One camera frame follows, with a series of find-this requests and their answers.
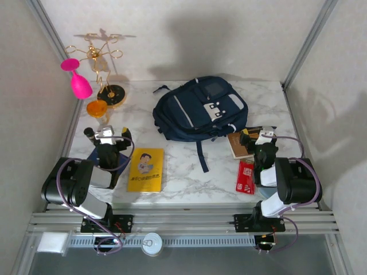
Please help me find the navy blue Chinese poetry book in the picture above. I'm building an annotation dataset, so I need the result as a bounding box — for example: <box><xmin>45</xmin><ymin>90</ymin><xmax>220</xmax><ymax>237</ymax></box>
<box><xmin>87</xmin><ymin>148</ymin><xmax>131</xmax><ymax>176</ymax></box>

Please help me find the red card pack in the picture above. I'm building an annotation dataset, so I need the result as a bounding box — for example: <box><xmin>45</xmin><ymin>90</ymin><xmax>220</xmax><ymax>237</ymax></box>
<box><xmin>235</xmin><ymin>159</ymin><xmax>256</xmax><ymax>195</ymax></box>

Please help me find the blue-grey case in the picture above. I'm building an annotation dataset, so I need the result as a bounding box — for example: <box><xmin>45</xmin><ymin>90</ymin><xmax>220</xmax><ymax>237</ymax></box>
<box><xmin>259</xmin><ymin>183</ymin><xmax>279</xmax><ymax>199</ymax></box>

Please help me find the yellow cartoon cover book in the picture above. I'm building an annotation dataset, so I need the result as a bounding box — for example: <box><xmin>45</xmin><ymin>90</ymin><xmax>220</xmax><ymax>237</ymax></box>
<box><xmin>127</xmin><ymin>147</ymin><xmax>165</xmax><ymax>194</ymax></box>

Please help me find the navy blue backpack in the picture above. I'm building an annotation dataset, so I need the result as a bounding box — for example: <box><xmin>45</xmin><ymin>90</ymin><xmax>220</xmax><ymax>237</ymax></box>
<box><xmin>152</xmin><ymin>75</ymin><xmax>278</xmax><ymax>173</ymax></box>

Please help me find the small black-capped spice bottle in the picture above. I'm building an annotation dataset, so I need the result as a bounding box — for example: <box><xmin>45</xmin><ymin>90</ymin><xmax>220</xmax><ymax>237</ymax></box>
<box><xmin>83</xmin><ymin>127</ymin><xmax>97</xmax><ymax>144</ymax></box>

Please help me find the orange goblet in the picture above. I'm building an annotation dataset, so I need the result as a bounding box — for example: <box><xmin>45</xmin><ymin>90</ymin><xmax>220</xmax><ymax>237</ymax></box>
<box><xmin>86</xmin><ymin>99</ymin><xmax>108</xmax><ymax>119</ymax></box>

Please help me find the pink plastic wine glass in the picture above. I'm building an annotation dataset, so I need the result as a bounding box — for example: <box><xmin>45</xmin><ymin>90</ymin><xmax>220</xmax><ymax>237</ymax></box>
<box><xmin>60</xmin><ymin>58</ymin><xmax>93</xmax><ymax>100</ymax></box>

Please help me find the black control box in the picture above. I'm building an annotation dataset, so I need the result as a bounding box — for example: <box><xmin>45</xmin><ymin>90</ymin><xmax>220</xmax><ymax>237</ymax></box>
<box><xmin>93</xmin><ymin>236</ymin><xmax>122</xmax><ymax>249</ymax></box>
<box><xmin>254</xmin><ymin>234</ymin><xmax>278</xmax><ymax>249</ymax></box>

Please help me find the silver tin can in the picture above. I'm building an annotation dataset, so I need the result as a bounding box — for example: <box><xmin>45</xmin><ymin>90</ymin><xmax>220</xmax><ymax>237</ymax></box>
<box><xmin>140</xmin><ymin>232</ymin><xmax>163</xmax><ymax>257</ymax></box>

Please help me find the white foam block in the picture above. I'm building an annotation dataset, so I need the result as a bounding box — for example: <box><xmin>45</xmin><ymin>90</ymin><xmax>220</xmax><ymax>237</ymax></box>
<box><xmin>37</xmin><ymin>232</ymin><xmax>69</xmax><ymax>254</ymax></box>

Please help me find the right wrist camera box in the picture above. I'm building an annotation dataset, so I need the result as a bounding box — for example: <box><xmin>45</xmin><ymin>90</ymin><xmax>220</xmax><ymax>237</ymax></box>
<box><xmin>254</xmin><ymin>130</ymin><xmax>275</xmax><ymax>146</ymax></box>

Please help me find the gold wire glass rack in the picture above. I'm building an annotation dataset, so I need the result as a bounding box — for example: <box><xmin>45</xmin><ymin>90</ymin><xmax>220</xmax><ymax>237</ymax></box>
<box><xmin>64</xmin><ymin>42</ymin><xmax>127</xmax><ymax>109</ymax></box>

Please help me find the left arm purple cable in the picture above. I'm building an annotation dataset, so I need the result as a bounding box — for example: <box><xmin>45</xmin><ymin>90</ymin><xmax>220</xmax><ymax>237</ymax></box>
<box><xmin>56</xmin><ymin>136</ymin><xmax>135</xmax><ymax>256</ymax></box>

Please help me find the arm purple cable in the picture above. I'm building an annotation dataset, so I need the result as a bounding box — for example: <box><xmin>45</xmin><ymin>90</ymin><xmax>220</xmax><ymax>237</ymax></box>
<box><xmin>259</xmin><ymin>134</ymin><xmax>323</xmax><ymax>254</ymax></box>
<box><xmin>56</xmin><ymin>136</ymin><xmax>135</xmax><ymax>256</ymax></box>

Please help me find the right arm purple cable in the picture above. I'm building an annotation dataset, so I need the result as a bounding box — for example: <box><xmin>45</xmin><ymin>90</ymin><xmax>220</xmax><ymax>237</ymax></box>
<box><xmin>259</xmin><ymin>134</ymin><xmax>323</xmax><ymax>254</ymax></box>

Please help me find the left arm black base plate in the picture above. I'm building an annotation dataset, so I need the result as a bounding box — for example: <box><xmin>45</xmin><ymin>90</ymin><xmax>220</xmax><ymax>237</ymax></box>
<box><xmin>80</xmin><ymin>214</ymin><xmax>134</xmax><ymax>233</ymax></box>

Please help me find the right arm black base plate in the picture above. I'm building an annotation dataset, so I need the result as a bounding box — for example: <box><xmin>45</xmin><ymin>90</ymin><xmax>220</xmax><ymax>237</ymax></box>
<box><xmin>233</xmin><ymin>213</ymin><xmax>286</xmax><ymax>233</ymax></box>

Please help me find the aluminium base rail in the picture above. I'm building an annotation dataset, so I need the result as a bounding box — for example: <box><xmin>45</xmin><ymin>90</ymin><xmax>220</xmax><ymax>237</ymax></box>
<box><xmin>25</xmin><ymin>203</ymin><xmax>341</xmax><ymax>237</ymax></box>

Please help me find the grey slotted cable duct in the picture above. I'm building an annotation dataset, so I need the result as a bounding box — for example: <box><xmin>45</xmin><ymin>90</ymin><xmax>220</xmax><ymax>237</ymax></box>
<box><xmin>67</xmin><ymin>235</ymin><xmax>256</xmax><ymax>248</ymax></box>

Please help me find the aluminium frame post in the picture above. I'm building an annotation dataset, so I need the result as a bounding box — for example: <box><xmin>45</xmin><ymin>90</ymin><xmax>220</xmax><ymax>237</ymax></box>
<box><xmin>282</xmin><ymin>0</ymin><xmax>341</xmax><ymax>89</ymax></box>
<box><xmin>24</xmin><ymin>0</ymin><xmax>76</xmax><ymax>87</ymax></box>

